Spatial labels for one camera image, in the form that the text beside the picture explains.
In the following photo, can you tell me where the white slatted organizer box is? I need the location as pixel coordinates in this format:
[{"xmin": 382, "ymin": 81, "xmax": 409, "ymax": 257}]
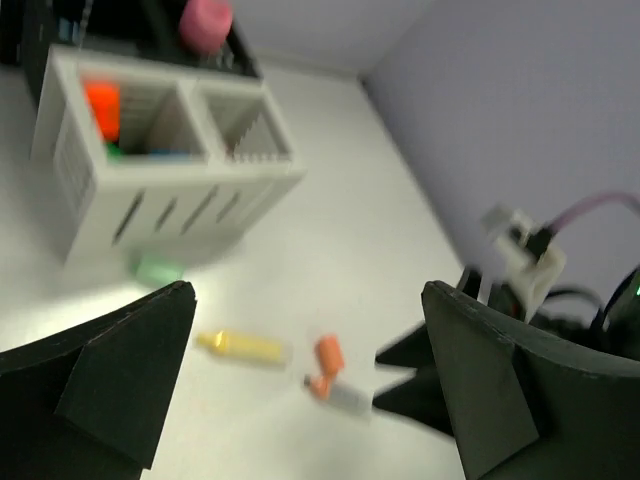
[{"xmin": 31, "ymin": 45, "xmax": 305, "ymax": 262}]

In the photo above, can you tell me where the orange pastel highlighter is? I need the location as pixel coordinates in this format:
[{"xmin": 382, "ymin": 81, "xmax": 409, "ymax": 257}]
[{"xmin": 303, "ymin": 375, "xmax": 372, "ymax": 418}]

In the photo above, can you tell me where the black blue capped highlighter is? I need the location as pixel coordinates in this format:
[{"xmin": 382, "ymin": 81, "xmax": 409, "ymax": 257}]
[{"xmin": 147, "ymin": 148, "xmax": 190, "ymax": 158}]

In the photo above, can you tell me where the yellow pastel highlighter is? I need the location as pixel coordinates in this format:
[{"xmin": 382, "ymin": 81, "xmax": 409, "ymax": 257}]
[{"xmin": 195, "ymin": 329, "xmax": 291, "ymax": 368}]

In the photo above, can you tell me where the pink capped glue bottle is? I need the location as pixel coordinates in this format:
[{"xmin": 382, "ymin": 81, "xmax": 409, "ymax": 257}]
[{"xmin": 178, "ymin": 0, "xmax": 233, "ymax": 54}]

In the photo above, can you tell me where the green marker cap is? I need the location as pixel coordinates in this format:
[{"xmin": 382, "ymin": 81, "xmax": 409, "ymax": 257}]
[{"xmin": 131, "ymin": 254, "xmax": 184, "ymax": 287}]

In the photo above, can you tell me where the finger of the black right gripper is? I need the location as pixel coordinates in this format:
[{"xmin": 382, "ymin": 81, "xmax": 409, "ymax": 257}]
[
  {"xmin": 375, "ymin": 323, "xmax": 433, "ymax": 369},
  {"xmin": 372, "ymin": 372, "xmax": 453, "ymax": 437}
]

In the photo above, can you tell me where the black green capped highlighter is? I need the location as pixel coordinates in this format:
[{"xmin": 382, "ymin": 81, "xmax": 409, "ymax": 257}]
[{"xmin": 105, "ymin": 142, "xmax": 124, "ymax": 162}]

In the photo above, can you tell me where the black slatted organizer box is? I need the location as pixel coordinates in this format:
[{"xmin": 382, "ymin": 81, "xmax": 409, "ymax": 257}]
[{"xmin": 1, "ymin": 1, "xmax": 261, "ymax": 103}]

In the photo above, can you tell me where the black orange capped highlighter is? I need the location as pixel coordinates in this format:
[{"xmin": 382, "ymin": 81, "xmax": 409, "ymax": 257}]
[{"xmin": 84, "ymin": 81, "xmax": 121, "ymax": 142}]

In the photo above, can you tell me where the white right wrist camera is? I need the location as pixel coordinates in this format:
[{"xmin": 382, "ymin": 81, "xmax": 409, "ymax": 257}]
[{"xmin": 481, "ymin": 204, "xmax": 566, "ymax": 323}]

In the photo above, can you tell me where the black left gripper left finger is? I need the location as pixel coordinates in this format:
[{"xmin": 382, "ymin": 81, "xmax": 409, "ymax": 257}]
[{"xmin": 1, "ymin": 281, "xmax": 196, "ymax": 479}]

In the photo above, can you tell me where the orange marker cap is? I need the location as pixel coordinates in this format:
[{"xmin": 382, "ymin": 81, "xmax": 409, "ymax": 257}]
[{"xmin": 314, "ymin": 334, "xmax": 345, "ymax": 378}]

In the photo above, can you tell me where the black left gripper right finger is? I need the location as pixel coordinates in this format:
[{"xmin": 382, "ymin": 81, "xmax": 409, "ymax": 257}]
[{"xmin": 422, "ymin": 281, "xmax": 639, "ymax": 479}]

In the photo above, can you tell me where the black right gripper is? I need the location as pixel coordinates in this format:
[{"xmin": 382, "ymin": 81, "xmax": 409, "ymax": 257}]
[{"xmin": 484, "ymin": 268, "xmax": 639, "ymax": 358}]

